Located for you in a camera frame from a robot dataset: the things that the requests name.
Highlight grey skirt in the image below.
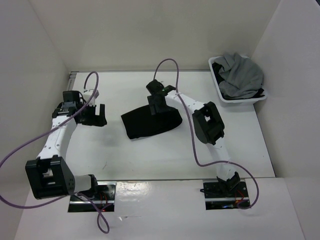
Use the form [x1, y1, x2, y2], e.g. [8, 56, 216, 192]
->
[212, 53, 264, 98]

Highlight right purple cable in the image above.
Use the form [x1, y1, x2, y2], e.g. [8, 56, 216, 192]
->
[153, 58, 260, 210]

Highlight purple cable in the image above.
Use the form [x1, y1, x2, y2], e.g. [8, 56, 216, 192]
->
[0, 71, 111, 234]
[153, 58, 260, 210]

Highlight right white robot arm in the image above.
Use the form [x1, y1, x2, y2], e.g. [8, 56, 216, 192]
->
[146, 79, 240, 197]

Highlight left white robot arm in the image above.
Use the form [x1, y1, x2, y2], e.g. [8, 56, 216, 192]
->
[25, 89, 107, 200]

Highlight black skirt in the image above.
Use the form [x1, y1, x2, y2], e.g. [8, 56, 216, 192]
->
[121, 105, 183, 140]

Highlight white laundry basket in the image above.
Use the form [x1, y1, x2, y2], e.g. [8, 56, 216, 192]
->
[208, 56, 268, 108]

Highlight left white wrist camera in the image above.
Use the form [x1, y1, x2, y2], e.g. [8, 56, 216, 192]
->
[82, 89, 100, 107]

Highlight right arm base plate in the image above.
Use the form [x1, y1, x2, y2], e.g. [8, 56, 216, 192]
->
[199, 180, 251, 210]

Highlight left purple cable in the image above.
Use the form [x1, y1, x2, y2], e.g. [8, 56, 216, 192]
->
[0, 71, 111, 234]

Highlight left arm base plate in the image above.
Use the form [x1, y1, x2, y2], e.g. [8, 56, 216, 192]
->
[68, 181, 117, 213]

